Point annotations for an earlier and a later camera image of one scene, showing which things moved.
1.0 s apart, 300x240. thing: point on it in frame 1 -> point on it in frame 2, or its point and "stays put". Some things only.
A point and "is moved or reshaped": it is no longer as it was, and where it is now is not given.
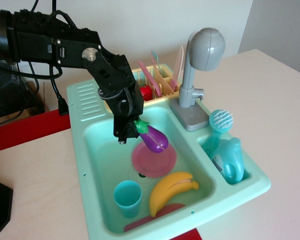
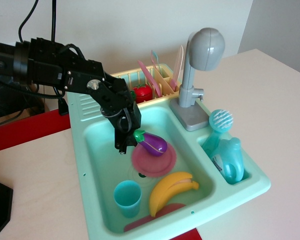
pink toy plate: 153,164 stays put
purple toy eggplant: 154,139 is moved or reshaped
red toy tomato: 146,92 stays put
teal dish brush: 220,121 stays put
